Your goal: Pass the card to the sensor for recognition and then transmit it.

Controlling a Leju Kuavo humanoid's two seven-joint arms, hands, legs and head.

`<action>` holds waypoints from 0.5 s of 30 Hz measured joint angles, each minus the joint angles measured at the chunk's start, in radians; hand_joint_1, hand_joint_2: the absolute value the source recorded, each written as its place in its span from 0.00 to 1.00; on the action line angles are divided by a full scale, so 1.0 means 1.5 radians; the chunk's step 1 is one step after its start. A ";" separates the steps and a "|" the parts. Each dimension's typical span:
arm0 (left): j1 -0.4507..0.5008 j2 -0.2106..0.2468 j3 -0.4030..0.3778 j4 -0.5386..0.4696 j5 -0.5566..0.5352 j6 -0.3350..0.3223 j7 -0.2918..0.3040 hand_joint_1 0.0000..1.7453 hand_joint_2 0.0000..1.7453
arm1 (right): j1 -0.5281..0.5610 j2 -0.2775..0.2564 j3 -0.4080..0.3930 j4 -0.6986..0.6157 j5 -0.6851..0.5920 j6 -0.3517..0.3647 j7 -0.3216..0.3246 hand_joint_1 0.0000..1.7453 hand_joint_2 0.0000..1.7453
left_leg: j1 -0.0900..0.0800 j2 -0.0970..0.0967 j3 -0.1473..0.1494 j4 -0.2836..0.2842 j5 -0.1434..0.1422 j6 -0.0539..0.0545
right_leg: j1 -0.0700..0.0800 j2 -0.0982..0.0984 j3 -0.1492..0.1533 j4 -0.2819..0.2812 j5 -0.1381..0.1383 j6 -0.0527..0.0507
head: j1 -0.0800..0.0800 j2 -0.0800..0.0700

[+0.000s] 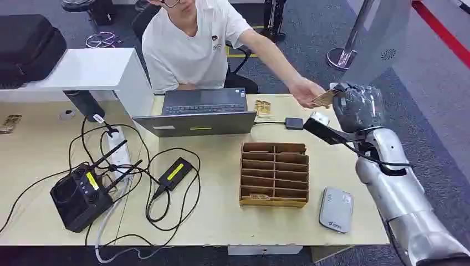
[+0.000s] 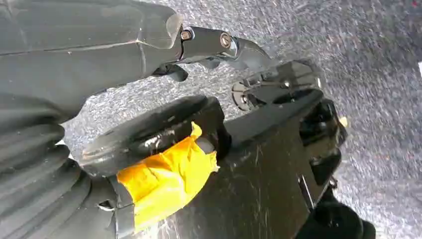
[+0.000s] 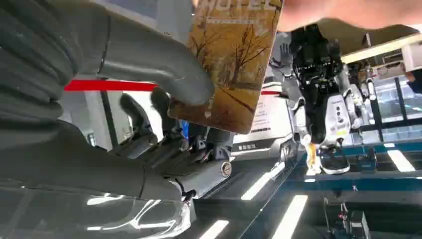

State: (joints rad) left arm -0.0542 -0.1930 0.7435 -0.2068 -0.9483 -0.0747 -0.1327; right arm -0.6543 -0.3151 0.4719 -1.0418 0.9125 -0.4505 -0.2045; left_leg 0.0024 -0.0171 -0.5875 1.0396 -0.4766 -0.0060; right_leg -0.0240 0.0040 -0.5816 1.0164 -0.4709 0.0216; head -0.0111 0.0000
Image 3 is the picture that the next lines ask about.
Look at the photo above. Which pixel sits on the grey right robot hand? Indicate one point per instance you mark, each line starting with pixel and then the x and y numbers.
pixel 138 56

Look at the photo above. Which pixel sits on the red barrier belt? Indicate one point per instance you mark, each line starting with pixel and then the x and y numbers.
pixel 108 85

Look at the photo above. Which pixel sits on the black barrier pole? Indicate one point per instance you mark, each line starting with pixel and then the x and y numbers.
pixel 108 118

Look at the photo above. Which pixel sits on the ribbed grey right arm sleeve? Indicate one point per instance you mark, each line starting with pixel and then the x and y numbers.
pixel 33 59

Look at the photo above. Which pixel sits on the white printed sign board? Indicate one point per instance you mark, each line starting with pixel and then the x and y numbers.
pixel 267 122

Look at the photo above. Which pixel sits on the black and white humanoid robot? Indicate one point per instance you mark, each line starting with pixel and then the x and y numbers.
pixel 318 82

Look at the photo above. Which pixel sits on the person's hand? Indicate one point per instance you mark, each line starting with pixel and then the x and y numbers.
pixel 346 13

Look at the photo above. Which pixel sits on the pale wooden shelf beam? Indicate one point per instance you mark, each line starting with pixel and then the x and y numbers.
pixel 379 47

